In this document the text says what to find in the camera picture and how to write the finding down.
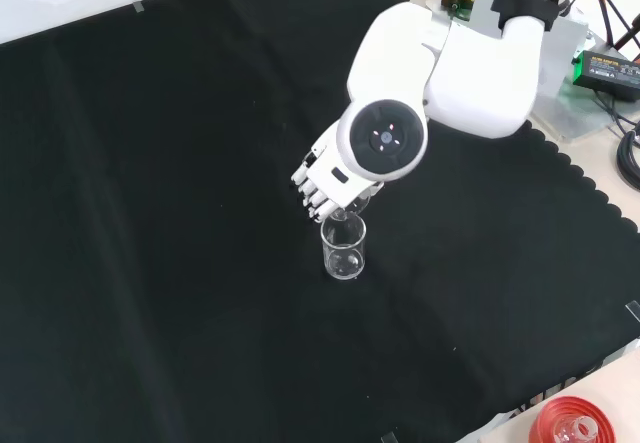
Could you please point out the small clear glass beaker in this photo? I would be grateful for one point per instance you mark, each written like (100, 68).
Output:
(356, 207)

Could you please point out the black bench cloth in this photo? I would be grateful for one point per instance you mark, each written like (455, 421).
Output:
(175, 213)

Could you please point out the grey tape strip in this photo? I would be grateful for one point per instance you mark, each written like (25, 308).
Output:
(633, 311)
(391, 438)
(139, 7)

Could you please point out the clear glass flask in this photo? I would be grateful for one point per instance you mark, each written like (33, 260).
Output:
(575, 430)

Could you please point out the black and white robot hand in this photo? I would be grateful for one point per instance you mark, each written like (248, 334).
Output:
(330, 183)

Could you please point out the large clear glass beaker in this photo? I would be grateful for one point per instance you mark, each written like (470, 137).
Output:
(344, 258)

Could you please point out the metal base plate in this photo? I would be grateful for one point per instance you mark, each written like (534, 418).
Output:
(570, 108)

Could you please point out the black power supply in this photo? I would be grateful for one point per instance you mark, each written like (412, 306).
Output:
(607, 73)

